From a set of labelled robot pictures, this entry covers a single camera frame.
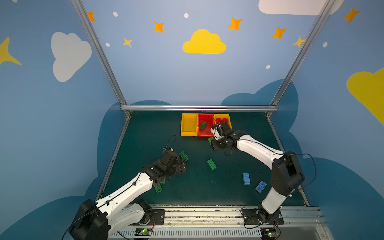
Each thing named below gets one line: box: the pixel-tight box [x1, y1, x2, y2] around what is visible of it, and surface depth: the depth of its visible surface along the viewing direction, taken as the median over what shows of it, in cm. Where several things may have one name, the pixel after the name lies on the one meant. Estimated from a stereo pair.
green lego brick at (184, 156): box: [179, 151, 189, 162], surface depth 97 cm
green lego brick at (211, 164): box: [207, 158, 217, 171], surface depth 95 cm
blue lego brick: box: [242, 173, 251, 186], surface depth 88 cm
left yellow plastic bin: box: [181, 113, 198, 137], surface depth 110 cm
